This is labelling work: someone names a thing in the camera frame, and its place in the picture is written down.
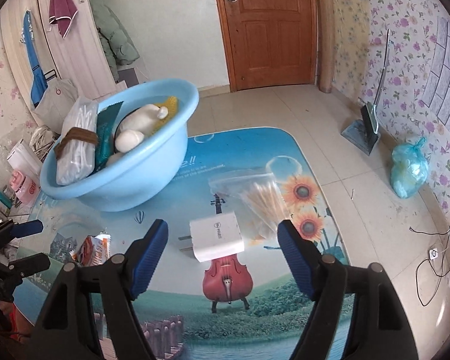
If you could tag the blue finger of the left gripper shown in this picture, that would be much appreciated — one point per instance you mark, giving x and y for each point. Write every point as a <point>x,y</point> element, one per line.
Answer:
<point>10,230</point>
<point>26,264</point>

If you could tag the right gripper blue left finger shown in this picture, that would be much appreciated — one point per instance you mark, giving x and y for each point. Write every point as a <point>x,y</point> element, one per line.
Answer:
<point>144,256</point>

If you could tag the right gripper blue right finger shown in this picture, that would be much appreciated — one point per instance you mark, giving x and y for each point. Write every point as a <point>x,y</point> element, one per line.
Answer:
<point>301,256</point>

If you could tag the white plush with yellow hood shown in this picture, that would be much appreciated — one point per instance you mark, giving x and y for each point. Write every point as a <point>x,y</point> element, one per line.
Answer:
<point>140,125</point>

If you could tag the dark green snack packet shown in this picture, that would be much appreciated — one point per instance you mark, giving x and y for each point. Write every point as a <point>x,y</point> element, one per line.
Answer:
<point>105,122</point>

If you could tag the red white snack packet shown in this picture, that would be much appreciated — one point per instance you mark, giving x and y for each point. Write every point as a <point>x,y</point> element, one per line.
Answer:
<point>94,251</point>

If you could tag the pink mini appliance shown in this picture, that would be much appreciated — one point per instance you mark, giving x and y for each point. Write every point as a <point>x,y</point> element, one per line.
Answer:
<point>24,187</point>

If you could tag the white power adapter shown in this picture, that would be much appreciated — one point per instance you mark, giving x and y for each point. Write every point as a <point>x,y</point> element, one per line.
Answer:
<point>214,237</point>

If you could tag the light blue plastic basin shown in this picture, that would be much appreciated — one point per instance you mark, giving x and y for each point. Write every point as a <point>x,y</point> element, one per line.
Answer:
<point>142,172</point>

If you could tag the white electric kettle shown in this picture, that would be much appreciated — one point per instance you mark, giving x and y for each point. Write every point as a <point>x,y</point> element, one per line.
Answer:
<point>22,158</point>

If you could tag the bag of cotton swabs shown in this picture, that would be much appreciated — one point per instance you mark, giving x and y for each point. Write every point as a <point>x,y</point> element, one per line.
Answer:
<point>258,190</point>

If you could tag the grey tote bag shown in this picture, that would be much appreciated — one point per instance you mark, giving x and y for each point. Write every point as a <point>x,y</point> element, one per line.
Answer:
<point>56,103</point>

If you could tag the light blue trash bag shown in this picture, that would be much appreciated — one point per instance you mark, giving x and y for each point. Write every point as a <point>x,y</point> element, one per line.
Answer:
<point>410,168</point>

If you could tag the white wardrobe cabinet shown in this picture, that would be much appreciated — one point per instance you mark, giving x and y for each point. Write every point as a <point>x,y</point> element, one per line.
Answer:
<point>78,56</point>

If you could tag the rolled bamboo mat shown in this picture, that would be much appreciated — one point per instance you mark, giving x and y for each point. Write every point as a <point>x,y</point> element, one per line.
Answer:
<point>326,41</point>

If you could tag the green padded jacket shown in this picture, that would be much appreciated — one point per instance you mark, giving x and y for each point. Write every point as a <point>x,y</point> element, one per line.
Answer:
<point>116,43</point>

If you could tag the maroon towel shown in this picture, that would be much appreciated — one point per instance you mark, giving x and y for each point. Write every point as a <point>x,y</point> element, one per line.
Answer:
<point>62,14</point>

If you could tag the brown wooden door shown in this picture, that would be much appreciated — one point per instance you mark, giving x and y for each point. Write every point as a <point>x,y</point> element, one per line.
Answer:
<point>269,42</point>

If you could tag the floor power strip with cables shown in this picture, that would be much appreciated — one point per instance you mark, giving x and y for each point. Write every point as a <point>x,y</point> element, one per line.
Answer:
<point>436,261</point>

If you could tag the dustpan with long handle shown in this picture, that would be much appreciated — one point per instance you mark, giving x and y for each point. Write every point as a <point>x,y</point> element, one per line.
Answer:
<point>364,133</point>

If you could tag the blue strap bag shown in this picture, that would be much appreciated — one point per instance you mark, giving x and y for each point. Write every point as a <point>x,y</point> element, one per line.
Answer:
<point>39,82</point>

